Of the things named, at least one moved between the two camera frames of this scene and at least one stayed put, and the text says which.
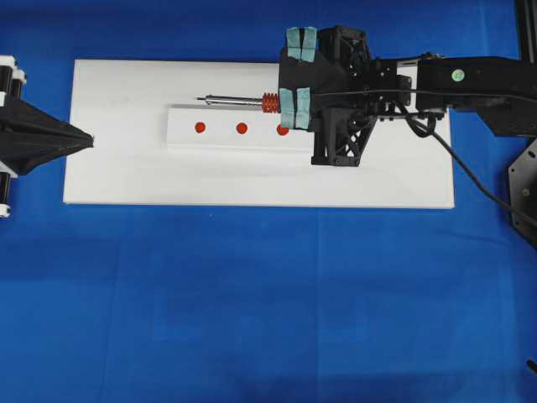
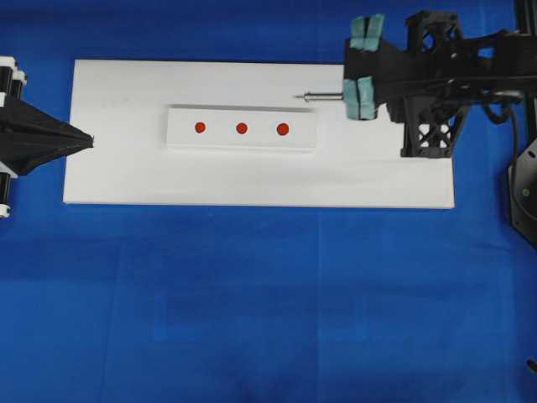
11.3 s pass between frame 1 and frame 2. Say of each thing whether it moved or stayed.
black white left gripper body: stayed
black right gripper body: moved
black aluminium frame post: stayed
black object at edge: stayed
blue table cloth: stayed
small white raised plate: stayed
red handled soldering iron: moved
